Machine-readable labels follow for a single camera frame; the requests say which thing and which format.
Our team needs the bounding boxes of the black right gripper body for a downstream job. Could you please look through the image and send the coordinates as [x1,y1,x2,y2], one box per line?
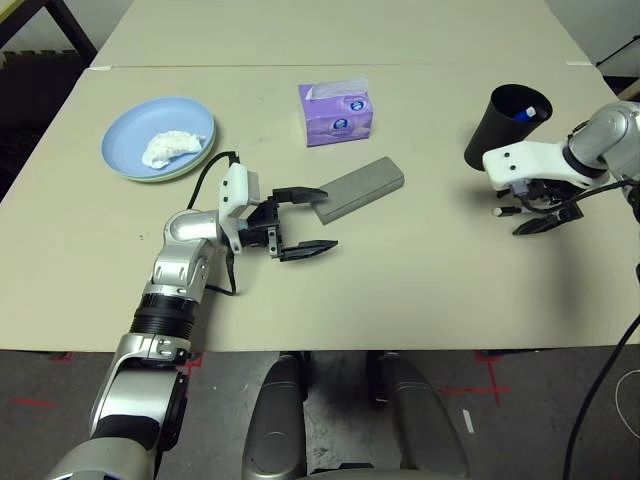
[521,179,572,210]

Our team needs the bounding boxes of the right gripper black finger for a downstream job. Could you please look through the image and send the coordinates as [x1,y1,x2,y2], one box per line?
[512,206,585,237]

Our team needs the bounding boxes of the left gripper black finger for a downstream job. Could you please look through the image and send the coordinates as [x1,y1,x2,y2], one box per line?
[272,185,330,206]
[277,239,340,263]

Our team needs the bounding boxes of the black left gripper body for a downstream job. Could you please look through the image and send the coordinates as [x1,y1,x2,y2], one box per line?
[237,196,285,262]

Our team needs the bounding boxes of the grey glasses case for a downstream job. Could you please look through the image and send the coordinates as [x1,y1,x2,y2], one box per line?
[314,156,405,227]

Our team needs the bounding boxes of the white tissue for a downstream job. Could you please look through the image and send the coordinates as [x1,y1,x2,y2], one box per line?
[141,130,207,169]

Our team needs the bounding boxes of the blue plastic plate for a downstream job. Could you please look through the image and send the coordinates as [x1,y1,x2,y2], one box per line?
[101,96,216,180]

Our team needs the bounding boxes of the black plastic cup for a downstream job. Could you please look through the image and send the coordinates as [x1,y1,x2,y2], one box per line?
[463,83,554,171]

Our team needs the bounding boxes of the purple tissue box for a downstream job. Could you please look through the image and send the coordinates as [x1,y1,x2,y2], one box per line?
[298,77,374,149]

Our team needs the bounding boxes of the green plastic plate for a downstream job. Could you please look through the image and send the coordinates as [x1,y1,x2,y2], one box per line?
[119,127,218,184]

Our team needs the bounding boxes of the red tape cross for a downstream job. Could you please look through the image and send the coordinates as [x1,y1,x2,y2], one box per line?
[439,359,512,405]

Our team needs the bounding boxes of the grey robot left leg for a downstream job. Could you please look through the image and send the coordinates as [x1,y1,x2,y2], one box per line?
[242,352,314,480]

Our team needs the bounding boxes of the grey robot leg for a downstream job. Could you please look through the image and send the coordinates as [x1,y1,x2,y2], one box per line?
[242,352,314,480]
[367,352,471,480]

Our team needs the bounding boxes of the grey robot right leg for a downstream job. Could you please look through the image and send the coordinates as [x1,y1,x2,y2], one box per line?
[367,352,471,480]

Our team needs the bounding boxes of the black foam floor mats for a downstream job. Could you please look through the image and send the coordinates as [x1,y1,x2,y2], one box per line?
[0,49,96,201]

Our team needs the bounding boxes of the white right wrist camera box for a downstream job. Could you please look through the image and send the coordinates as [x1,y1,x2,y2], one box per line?
[482,141,609,191]

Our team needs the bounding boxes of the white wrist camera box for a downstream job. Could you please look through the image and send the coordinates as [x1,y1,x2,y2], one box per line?
[217,162,261,251]
[482,141,609,191]

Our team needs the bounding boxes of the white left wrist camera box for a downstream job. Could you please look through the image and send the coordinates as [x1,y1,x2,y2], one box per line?
[217,162,261,251]

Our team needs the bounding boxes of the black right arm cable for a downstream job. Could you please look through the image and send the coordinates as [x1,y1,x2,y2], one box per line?
[519,177,640,480]

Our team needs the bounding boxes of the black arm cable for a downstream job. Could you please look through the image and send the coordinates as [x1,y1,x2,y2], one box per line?
[187,149,241,297]
[519,177,640,480]

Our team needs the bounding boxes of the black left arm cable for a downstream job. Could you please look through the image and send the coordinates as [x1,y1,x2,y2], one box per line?
[187,149,241,297]

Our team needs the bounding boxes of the wooden furniture frame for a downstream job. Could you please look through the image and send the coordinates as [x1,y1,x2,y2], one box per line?
[617,74,640,106]

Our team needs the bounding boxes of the black frame side table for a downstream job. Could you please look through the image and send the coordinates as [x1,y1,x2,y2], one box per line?
[0,0,99,56]

